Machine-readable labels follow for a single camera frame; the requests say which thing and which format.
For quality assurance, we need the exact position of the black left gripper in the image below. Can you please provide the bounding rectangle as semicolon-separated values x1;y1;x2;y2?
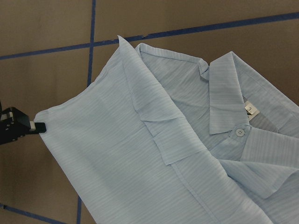
0;105;46;145

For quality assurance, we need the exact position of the light blue striped button shirt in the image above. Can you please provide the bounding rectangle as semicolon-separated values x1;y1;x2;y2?
35;37;299;224

